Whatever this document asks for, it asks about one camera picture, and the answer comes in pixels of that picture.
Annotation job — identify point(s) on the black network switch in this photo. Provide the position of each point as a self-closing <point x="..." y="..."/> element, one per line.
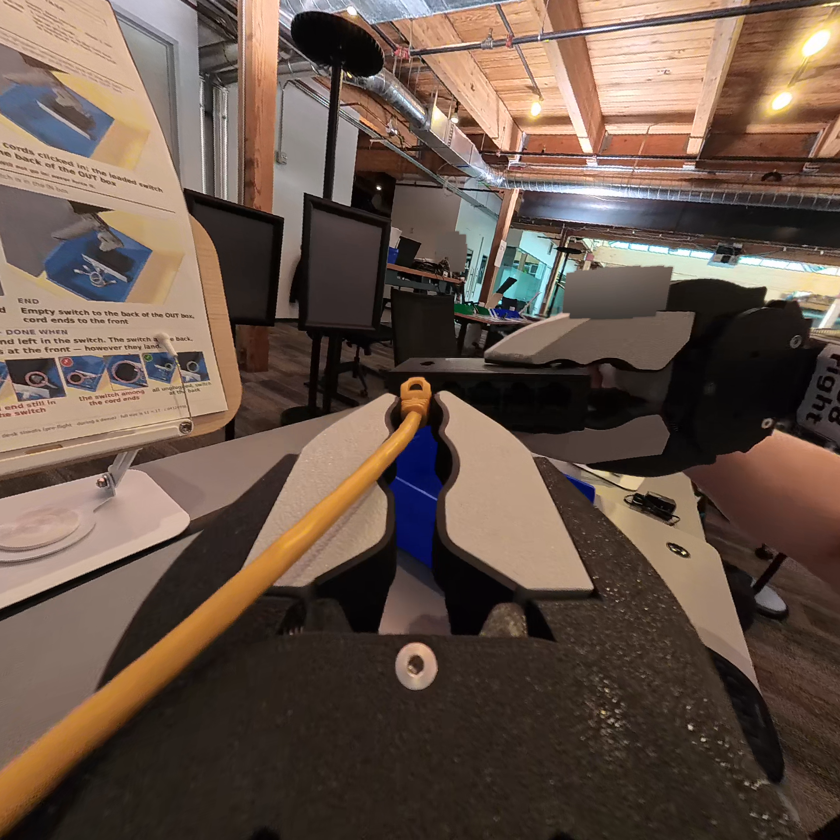
<point x="499" y="394"/>

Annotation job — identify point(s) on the silver ventilation duct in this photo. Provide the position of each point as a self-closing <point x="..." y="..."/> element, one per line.
<point x="433" y="125"/>

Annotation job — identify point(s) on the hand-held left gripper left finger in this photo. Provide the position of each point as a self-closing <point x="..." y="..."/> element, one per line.
<point x="315" y="499"/>

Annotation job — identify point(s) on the small black clip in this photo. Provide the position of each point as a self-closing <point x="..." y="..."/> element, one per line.
<point x="650" y="505"/>

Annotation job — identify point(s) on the white stand base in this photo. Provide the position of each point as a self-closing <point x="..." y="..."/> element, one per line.
<point x="92" y="525"/>

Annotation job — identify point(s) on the black office chair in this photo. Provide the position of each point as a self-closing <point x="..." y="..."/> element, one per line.
<point x="424" y="328"/>

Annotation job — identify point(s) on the printed instruction poster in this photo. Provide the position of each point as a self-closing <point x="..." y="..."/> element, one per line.
<point x="92" y="236"/>

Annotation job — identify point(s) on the wooden pillar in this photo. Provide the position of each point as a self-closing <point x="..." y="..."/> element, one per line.
<point x="259" y="131"/>

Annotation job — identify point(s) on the blue plastic bin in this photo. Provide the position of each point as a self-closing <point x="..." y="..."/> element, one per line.
<point x="418" y="499"/>

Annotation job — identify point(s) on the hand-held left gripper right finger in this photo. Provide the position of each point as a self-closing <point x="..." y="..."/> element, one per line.
<point x="512" y="512"/>

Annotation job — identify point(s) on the person's right forearm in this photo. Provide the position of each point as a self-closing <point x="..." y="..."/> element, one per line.
<point x="781" y="512"/>

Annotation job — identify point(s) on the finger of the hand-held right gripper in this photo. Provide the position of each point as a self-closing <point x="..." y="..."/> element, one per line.
<point x="630" y="440"/>
<point x="591" y="341"/>

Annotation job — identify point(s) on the black pole with round top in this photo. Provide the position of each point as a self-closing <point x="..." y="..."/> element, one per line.
<point x="337" y="40"/>

